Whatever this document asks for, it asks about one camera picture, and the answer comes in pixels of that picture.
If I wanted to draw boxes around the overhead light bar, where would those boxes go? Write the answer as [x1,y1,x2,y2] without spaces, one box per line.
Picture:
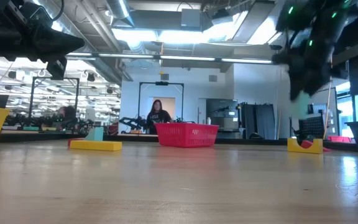
[65,51,275,65]

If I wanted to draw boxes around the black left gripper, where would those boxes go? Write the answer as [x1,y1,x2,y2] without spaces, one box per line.
[0,0,86,81]

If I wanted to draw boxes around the red box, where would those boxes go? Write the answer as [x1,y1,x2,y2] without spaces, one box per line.
[327,135,354,144]

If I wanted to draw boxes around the long yellow block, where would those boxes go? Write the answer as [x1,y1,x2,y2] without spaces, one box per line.
[69,139,123,152]

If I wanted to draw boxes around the yellow arch block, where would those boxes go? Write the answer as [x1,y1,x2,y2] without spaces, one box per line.
[287,137,324,155]

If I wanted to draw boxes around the silver ventilation duct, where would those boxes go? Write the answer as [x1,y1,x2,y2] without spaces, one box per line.
[51,0,135,86]

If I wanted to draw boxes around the grey ceiling box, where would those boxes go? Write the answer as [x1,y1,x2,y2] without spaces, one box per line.
[180,8,203,29]

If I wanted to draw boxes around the light green block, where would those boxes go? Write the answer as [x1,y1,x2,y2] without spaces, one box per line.
[85,126,104,142]

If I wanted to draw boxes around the red wedge block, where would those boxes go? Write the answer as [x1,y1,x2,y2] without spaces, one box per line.
[300,139,331,153]

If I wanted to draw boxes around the dark grey curtain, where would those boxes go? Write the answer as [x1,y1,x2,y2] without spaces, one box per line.
[239,102,277,141]

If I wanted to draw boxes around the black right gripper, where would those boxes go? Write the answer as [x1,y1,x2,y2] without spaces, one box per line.
[271,30,348,101]

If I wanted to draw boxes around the black pegboard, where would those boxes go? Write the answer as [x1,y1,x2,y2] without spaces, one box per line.
[298,115,326,139]

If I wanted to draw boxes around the black table edge frame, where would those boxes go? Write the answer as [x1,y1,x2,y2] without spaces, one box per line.
[0,133,358,153]

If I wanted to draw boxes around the background black robot arms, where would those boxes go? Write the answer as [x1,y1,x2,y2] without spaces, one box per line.
[4,112,94,133]

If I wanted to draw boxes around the red plastic basket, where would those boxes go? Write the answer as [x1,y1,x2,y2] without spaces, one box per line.
[154,122,220,148]

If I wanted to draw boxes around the flat red block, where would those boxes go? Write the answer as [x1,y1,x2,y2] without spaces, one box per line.
[67,138,86,147]

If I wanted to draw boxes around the black rig frame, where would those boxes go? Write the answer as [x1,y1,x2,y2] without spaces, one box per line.
[137,81,185,126]
[27,76,81,119]

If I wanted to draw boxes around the person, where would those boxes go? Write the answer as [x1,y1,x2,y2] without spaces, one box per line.
[57,105,78,130]
[145,99,174,135]

